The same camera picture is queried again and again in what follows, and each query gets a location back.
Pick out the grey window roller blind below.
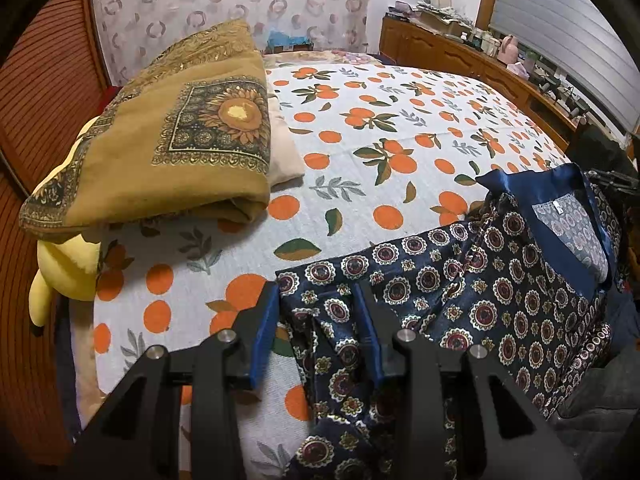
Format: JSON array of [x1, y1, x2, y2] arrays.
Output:
[[490, 0, 639, 131]]

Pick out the beige folded cloth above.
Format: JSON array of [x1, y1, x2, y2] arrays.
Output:
[[267, 84, 305, 188]]

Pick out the floral pink quilt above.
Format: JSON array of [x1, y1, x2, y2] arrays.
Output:
[[262, 50, 378, 68]]

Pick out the blue item on box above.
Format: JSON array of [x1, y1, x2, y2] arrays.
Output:
[[265, 30, 314, 54]]

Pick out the wooden sideboard cabinet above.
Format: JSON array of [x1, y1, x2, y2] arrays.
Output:
[[378, 16, 577, 150]]

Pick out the folded brown sunflower blanket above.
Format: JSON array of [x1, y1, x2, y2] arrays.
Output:
[[18, 20, 271, 243]]

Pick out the pink bottle on sideboard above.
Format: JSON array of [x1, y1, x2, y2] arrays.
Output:
[[497, 35, 518, 65]]

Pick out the wooden louvered wardrobe door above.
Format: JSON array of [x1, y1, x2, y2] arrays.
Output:
[[1, 0, 112, 465]]

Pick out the orange print bed sheet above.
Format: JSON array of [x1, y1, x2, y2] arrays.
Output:
[[74, 62, 572, 480]]

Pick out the yellow plush toy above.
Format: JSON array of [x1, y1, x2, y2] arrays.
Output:
[[28, 235, 100, 327]]

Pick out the navy patterned satin garment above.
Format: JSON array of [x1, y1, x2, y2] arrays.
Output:
[[277, 164, 639, 479]]

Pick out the sheer circle pattern curtain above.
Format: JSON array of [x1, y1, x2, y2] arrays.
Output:
[[93, 0, 370, 84]]

